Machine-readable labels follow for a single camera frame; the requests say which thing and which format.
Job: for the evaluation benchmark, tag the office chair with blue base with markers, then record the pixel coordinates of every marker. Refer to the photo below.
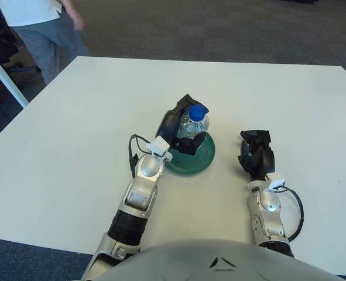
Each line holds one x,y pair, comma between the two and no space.
26,70

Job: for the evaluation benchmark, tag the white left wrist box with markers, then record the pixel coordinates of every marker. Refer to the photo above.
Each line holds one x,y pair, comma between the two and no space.
159,145

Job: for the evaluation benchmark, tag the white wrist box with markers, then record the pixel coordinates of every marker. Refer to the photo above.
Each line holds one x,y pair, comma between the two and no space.
159,145
276,180

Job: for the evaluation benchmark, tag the grey robot torso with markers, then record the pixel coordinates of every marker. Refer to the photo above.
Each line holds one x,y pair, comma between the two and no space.
219,263

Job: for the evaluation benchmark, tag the white side table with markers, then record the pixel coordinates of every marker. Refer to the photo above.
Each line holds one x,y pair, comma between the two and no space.
6,79

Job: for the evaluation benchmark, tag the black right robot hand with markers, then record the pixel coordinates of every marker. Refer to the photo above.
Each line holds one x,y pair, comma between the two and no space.
263,161

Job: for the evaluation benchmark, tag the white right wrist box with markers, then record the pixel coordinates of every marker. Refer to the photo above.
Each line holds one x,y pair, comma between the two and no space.
276,180

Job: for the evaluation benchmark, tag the clear bottle with blue cap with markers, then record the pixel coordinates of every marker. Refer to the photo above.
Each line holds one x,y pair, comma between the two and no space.
196,112

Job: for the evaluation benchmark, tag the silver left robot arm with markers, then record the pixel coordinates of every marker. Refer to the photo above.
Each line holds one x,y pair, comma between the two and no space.
142,187

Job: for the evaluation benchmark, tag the teal green round plate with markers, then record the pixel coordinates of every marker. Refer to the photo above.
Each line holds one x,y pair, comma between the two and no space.
202,161

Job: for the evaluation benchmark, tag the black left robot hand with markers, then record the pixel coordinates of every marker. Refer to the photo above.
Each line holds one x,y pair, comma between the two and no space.
168,123

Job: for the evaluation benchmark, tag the person in white shirt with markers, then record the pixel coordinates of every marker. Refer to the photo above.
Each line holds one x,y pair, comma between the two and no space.
35,38

